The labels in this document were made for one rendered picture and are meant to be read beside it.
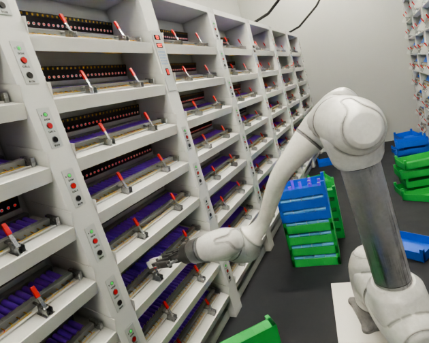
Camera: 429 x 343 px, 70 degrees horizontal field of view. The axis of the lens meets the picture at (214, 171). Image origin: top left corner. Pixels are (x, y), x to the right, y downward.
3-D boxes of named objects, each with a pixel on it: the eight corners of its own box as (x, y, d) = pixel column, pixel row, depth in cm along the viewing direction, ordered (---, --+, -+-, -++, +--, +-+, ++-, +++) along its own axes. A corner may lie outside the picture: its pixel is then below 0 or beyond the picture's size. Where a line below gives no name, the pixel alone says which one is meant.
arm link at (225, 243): (195, 263, 105) (218, 265, 115) (232, 254, 97) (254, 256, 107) (193, 232, 110) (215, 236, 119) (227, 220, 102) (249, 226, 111)
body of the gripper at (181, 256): (191, 267, 111) (173, 271, 116) (201, 254, 118) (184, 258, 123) (181, 249, 110) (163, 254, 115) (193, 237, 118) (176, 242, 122)
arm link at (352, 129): (417, 308, 103) (466, 365, 82) (368, 322, 105) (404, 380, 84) (357, 85, 86) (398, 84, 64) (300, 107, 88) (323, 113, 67)
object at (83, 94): (165, 94, 148) (163, 64, 143) (56, 113, 97) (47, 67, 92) (131, 92, 156) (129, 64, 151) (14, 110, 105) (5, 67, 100)
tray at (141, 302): (210, 239, 164) (210, 222, 161) (136, 321, 113) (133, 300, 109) (178, 231, 172) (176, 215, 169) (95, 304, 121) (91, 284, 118)
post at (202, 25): (274, 244, 241) (212, 8, 204) (270, 251, 233) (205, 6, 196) (250, 245, 250) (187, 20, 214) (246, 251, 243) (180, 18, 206)
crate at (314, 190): (325, 182, 202) (323, 171, 200) (326, 193, 183) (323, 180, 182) (280, 190, 213) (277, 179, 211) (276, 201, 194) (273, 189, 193)
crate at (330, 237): (334, 226, 208) (332, 216, 207) (336, 241, 190) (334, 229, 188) (290, 231, 219) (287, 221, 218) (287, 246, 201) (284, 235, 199)
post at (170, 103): (242, 305, 181) (147, -12, 145) (236, 317, 173) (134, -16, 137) (212, 303, 191) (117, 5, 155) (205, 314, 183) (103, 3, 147)
